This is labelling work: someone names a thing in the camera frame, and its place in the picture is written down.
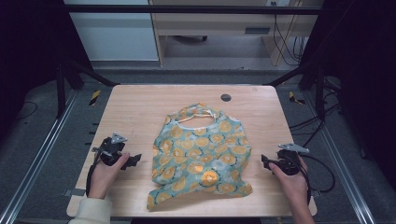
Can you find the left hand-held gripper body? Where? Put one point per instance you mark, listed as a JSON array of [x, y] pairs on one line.
[[110, 152]]

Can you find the white cabinet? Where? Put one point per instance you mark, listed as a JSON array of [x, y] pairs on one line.
[[115, 37]]

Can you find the black curtain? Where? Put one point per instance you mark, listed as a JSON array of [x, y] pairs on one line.
[[364, 77], [28, 46]]

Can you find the orange print fabric bag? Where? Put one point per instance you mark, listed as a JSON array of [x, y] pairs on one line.
[[199, 155]]

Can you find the light wooden desk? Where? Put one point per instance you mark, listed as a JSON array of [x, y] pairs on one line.
[[214, 21]]

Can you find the person's left hand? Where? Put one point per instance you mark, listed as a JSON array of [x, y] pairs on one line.
[[102, 179]]

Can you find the aluminium floor rail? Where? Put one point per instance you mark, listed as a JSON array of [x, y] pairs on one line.
[[37, 155], [342, 171]]

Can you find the yellow black tape strip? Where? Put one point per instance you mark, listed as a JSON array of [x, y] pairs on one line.
[[95, 97], [292, 97]]

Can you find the round grey table grommet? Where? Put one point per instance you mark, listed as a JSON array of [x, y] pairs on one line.
[[226, 97]]

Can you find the black horizontal frame bar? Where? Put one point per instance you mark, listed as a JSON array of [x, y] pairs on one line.
[[186, 9]]

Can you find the grey table edge bracket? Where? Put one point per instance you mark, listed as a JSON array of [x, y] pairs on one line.
[[74, 192]]

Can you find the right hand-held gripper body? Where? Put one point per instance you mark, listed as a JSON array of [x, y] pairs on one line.
[[289, 163]]

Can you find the person's right hand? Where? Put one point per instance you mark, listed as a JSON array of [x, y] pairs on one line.
[[294, 186]]

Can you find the black metal stand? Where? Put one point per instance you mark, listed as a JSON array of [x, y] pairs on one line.
[[319, 93], [60, 90]]

